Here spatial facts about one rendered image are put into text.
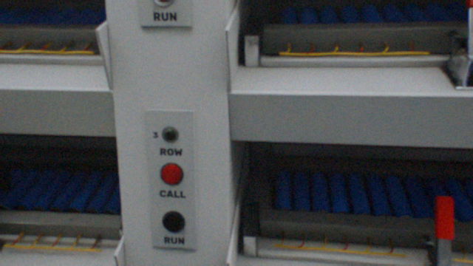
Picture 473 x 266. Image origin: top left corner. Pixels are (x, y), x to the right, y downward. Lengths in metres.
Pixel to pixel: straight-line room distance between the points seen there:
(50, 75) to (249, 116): 0.18
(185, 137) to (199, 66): 0.06
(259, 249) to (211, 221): 0.08
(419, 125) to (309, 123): 0.08
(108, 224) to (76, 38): 0.19
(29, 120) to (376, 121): 0.29
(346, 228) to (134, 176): 0.21
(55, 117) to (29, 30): 0.10
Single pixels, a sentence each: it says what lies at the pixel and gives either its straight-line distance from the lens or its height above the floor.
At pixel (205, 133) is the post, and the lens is 0.33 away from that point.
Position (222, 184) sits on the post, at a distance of 0.34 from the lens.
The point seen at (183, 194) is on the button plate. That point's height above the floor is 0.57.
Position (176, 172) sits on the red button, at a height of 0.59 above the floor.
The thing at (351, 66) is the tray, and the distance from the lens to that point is 0.36.
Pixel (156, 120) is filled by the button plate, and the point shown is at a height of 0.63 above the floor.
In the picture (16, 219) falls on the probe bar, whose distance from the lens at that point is 0.49.
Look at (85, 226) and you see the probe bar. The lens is 0.45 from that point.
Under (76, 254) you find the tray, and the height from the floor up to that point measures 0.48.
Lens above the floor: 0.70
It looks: 14 degrees down
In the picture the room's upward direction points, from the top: straight up
